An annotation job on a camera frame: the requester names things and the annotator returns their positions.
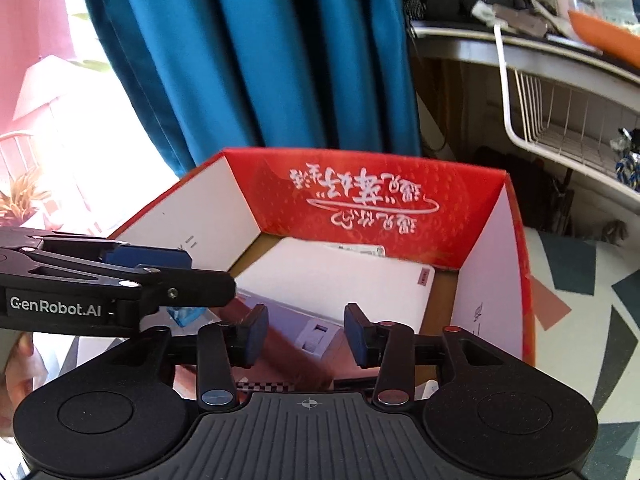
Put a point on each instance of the blue curtain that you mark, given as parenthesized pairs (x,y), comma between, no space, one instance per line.
(250,60)

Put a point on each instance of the red strawberry cardboard box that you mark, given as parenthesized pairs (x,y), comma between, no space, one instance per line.
(375,195)

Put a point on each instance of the orange bowl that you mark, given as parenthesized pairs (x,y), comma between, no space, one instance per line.
(605,35)

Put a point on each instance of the white box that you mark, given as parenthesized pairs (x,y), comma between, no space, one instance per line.
(340,280)

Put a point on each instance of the floor lamp with pleated shade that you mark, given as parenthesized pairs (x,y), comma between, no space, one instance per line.
(45,90)

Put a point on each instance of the geometric patterned table cover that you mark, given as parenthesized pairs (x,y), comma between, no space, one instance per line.
(590,270)

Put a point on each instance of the person's left hand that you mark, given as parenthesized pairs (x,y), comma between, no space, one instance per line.
(30,365)

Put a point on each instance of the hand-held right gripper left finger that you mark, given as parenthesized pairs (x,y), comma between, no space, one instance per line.
(255,335)

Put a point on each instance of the purple rectangular case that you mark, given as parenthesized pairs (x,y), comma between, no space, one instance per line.
(295,322)

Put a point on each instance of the pink checkered pen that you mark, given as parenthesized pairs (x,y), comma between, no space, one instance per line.
(265,387)

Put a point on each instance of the spindle back chair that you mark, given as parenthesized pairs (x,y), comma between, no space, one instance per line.
(10,136)

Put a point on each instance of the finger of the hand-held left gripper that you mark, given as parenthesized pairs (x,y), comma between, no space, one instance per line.
(150,256)
(200,289)

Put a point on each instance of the vanity desk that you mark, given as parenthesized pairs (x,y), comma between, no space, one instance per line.
(475,50)

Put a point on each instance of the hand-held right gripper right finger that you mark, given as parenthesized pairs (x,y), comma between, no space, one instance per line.
(356,335)

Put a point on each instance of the silver foil packet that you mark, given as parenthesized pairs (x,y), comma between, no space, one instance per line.
(627,160)

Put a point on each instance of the white printed packet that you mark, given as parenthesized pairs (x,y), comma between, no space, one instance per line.
(360,250)

